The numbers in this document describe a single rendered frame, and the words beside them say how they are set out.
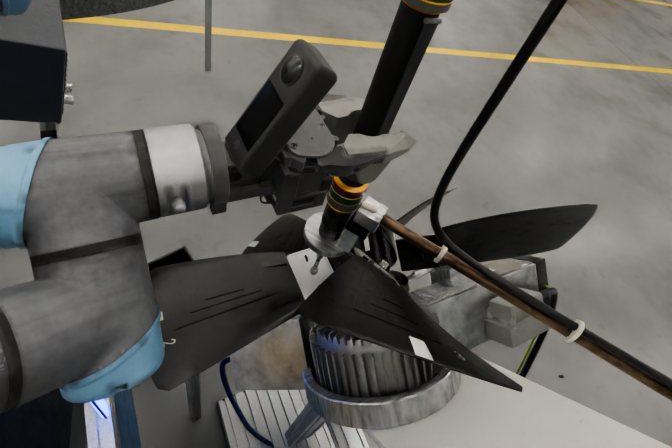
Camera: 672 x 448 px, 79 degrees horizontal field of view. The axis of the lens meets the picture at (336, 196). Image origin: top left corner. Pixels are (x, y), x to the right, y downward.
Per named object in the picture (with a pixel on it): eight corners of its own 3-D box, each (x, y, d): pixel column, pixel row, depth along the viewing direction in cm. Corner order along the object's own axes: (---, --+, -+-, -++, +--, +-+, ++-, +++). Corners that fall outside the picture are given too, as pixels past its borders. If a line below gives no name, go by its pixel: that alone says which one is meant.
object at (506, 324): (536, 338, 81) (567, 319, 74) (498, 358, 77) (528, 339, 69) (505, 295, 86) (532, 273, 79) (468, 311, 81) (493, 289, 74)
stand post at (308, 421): (307, 440, 156) (386, 363, 88) (285, 451, 152) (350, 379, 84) (303, 427, 158) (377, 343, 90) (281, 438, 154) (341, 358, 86)
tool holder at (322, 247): (372, 240, 59) (395, 198, 52) (349, 275, 55) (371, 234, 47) (319, 208, 61) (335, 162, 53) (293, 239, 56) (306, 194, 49)
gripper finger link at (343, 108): (366, 126, 50) (303, 146, 46) (381, 86, 46) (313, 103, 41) (381, 143, 49) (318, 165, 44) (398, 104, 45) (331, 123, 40)
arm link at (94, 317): (-17, 432, 28) (-54, 274, 27) (133, 356, 38) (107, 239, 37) (42, 448, 24) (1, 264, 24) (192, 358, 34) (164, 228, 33)
